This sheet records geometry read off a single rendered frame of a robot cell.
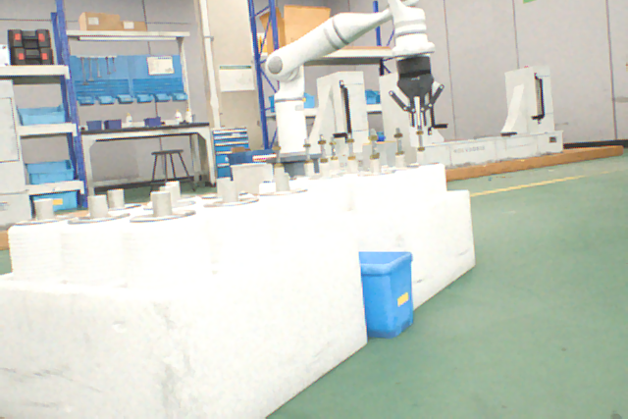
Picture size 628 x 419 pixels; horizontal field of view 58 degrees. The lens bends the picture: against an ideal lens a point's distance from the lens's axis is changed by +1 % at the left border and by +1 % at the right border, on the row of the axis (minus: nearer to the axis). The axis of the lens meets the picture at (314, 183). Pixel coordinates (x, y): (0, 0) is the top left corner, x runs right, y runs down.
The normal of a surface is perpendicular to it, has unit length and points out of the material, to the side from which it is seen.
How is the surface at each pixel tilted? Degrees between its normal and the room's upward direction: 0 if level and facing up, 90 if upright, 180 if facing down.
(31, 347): 90
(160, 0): 90
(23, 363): 90
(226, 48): 90
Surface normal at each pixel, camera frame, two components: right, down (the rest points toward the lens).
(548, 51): -0.87, 0.12
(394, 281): 0.84, -0.02
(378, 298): -0.53, 0.14
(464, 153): 0.48, 0.00
